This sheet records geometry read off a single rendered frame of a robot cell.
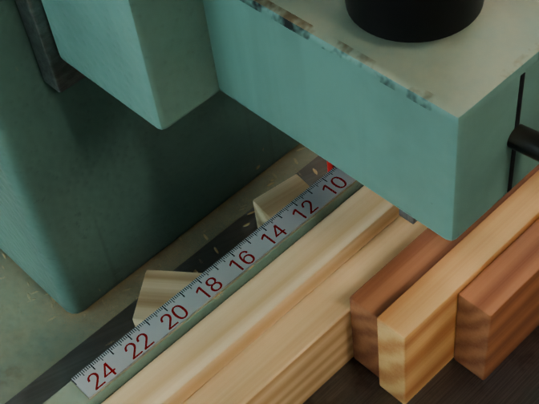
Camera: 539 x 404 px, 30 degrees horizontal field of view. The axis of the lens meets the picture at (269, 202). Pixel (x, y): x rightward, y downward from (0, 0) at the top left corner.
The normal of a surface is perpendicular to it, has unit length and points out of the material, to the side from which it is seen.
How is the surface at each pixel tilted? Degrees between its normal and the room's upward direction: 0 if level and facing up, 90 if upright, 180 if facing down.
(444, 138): 90
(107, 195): 90
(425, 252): 0
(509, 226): 0
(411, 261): 0
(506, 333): 90
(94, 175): 90
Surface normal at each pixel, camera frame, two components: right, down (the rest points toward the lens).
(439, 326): 0.69, 0.50
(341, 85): -0.72, 0.57
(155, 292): -0.10, -0.66
